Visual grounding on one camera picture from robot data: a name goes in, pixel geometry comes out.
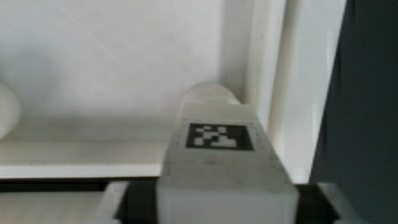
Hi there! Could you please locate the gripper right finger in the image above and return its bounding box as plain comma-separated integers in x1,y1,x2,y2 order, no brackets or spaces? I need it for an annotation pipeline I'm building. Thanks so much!
295,182,368,224

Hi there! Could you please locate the white square table top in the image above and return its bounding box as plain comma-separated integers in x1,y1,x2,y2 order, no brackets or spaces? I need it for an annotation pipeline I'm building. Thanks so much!
0,0,348,183

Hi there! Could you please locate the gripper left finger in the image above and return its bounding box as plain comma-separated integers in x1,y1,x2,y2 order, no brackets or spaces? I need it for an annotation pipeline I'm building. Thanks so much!
87,179,158,224

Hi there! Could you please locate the white L-shaped obstacle fence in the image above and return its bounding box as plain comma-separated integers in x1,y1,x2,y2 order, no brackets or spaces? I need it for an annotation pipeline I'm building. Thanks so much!
0,192,112,224

